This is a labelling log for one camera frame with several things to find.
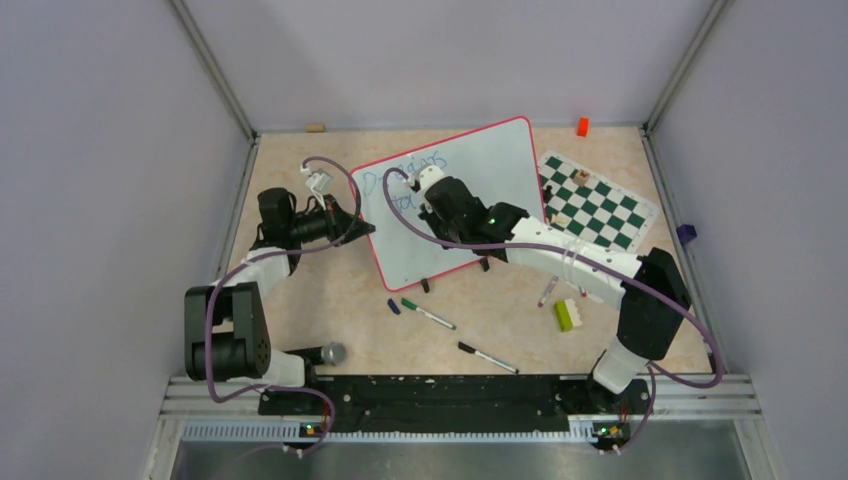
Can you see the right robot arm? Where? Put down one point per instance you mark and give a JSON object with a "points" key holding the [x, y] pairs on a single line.
{"points": [[647, 290]]}

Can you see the purple toy block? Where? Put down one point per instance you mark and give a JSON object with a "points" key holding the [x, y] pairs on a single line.
{"points": [[686, 233]]}

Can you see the white board with pink frame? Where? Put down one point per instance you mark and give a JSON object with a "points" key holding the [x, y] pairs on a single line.
{"points": [[496, 162]]}

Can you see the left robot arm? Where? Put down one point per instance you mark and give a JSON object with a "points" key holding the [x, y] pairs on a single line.
{"points": [[225, 329]]}

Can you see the orange toy block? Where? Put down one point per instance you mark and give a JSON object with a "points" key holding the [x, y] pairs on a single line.
{"points": [[583, 126]]}

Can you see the green white toy brick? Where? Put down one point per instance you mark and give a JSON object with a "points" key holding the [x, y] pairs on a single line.
{"points": [[567, 315]]}

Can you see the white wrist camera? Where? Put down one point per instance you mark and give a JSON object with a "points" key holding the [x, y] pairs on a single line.
{"points": [[424, 178], [316, 181]]}

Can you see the black capped marker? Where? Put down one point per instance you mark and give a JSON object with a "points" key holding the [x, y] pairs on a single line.
{"points": [[476, 352]]}

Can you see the pink purple marker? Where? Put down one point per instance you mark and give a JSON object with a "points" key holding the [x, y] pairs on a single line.
{"points": [[547, 291]]}

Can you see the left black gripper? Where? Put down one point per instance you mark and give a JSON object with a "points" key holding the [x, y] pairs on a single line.
{"points": [[354, 227]]}

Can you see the green white chessboard mat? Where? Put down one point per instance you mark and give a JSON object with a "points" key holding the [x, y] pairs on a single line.
{"points": [[602, 212]]}

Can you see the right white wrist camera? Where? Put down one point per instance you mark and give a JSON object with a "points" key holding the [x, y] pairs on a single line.
{"points": [[424, 178]]}

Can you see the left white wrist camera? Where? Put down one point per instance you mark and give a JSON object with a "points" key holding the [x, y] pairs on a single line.
{"points": [[316, 181]]}

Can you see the blue marker cap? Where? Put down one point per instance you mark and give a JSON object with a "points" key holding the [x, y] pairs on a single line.
{"points": [[393, 306]]}

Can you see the wooden cube chess piece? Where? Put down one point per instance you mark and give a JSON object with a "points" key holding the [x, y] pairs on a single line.
{"points": [[582, 177]]}

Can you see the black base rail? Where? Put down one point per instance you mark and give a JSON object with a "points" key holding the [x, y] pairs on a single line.
{"points": [[456, 404]]}

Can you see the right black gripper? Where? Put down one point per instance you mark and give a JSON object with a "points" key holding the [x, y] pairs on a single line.
{"points": [[429, 212]]}

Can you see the green capped marker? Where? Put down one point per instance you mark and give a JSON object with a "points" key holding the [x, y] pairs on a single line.
{"points": [[414, 307]]}

